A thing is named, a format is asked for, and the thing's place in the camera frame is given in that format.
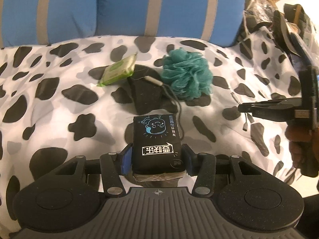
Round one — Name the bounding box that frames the black pouch with cord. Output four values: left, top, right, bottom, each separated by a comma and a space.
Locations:
128, 75, 185, 140

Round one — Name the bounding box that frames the blue striped cushion left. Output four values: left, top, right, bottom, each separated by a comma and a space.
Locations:
1, 0, 97, 48

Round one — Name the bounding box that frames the person right hand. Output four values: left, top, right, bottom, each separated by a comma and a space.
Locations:
285, 124, 312, 168

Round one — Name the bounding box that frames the blue striped cushion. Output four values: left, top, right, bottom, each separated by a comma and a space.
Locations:
1, 0, 97, 48
96, 0, 245, 47

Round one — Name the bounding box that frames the green wet wipes pack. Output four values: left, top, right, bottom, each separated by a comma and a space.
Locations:
97, 53, 137, 87

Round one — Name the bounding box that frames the teal mesh bath loofah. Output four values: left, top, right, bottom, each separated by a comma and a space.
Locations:
161, 48, 213, 100

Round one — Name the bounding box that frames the black tissue pack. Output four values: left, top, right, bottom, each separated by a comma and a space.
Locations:
131, 114, 185, 182

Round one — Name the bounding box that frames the blue striped cushion right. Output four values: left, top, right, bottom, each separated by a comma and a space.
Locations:
96, 0, 245, 47

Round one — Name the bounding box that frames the cow print blanket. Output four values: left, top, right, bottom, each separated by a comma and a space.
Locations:
1, 27, 302, 238

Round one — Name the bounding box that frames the dark clutter pile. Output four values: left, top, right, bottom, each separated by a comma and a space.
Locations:
237, 0, 318, 68

